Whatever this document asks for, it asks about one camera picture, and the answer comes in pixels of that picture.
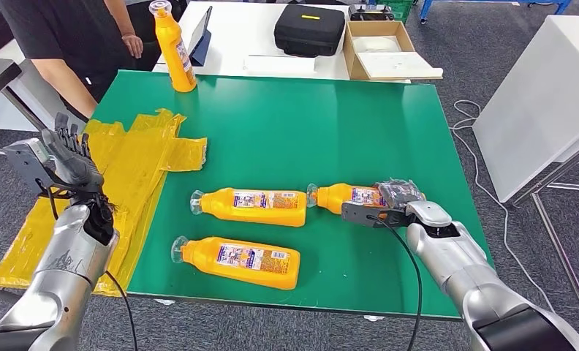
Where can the person's left hand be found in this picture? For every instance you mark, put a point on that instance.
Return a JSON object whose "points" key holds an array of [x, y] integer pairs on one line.
{"points": [[134, 46]]}

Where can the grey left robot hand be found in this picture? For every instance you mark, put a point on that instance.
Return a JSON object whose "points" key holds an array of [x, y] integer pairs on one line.
{"points": [[74, 167]]}

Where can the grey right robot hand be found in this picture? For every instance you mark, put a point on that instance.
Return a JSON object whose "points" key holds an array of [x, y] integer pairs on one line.
{"points": [[401, 194]]}

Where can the orange detergent bottle clear cap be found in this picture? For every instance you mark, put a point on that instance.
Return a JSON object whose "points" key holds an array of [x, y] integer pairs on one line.
{"points": [[219, 206], [175, 63], [204, 261], [335, 197]]}

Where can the person's left forearm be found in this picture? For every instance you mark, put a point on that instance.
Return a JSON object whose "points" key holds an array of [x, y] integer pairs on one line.
{"points": [[120, 17]]}

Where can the person's right forearm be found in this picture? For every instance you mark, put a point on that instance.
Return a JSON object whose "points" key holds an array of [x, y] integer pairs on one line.
{"points": [[71, 89]]}

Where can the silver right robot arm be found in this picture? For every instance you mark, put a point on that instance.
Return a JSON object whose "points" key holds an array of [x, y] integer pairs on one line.
{"points": [[464, 261]]}

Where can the yellow plastic sheet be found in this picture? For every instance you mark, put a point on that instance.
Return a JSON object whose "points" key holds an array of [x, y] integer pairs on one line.
{"points": [[134, 160]]}

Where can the tablet in dark folio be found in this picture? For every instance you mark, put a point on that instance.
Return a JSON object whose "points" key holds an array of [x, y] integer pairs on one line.
{"points": [[203, 41]]}

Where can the person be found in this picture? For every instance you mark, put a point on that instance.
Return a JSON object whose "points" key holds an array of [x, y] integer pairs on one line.
{"points": [[52, 29]]}

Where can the white desk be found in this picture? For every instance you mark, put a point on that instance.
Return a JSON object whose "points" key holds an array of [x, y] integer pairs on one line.
{"points": [[241, 34]]}

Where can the green table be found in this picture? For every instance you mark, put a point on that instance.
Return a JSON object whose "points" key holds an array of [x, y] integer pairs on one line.
{"points": [[294, 135]]}

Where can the white flat board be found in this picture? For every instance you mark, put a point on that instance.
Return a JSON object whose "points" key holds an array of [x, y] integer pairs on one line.
{"points": [[398, 65]]}

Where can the white paper sheet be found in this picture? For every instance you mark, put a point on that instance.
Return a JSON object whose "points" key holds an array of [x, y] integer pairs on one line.
{"points": [[280, 65]]}

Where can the open cardboard box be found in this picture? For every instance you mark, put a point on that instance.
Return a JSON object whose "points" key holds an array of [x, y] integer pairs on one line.
{"points": [[349, 55]]}

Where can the white foam pad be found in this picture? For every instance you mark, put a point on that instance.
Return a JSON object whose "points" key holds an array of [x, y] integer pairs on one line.
{"points": [[377, 43]]}

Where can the white table metal legs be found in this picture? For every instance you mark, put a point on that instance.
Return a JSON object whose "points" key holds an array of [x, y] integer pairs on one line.
{"points": [[546, 97]]}

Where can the black carrying case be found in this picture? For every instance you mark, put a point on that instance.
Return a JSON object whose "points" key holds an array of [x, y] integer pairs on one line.
{"points": [[309, 30]]}

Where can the black controller device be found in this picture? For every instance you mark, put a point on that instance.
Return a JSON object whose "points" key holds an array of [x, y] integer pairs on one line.
{"points": [[371, 12]]}

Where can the green plastic crate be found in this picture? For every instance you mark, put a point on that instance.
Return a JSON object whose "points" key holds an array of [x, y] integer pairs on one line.
{"points": [[405, 8]]}

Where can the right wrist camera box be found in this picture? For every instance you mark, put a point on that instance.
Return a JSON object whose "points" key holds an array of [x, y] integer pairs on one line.
{"points": [[362, 213]]}

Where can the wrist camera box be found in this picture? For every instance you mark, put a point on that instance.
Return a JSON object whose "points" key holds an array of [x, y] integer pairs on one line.
{"points": [[25, 164], [362, 213]]}

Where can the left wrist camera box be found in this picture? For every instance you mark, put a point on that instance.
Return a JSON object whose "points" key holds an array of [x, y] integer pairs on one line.
{"points": [[25, 164]]}

